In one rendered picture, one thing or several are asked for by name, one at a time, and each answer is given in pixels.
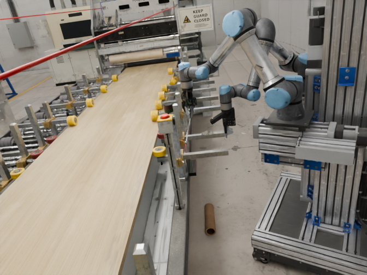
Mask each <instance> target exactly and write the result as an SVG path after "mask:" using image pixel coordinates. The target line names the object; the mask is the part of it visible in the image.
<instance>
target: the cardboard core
mask: <svg viewBox="0 0 367 275"><path fill-rule="evenodd" d="M205 232H206V234H208V235H214V234H215V233H216V227H215V215H214V206H213V204H210V203H208V204H206V205H205Z"/></svg>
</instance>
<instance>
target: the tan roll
mask: <svg viewBox="0 0 367 275"><path fill-rule="evenodd" d="M174 52H181V51H180V49H179V50H171V51H163V49H155V50H147V51H139V52H131V53H123V54H118V55H110V56H109V59H104V60H103V62H107V61H110V63H111V64H114V63H123V62H131V61H139V60H144V59H152V58H160V57H164V54H166V53H174Z"/></svg>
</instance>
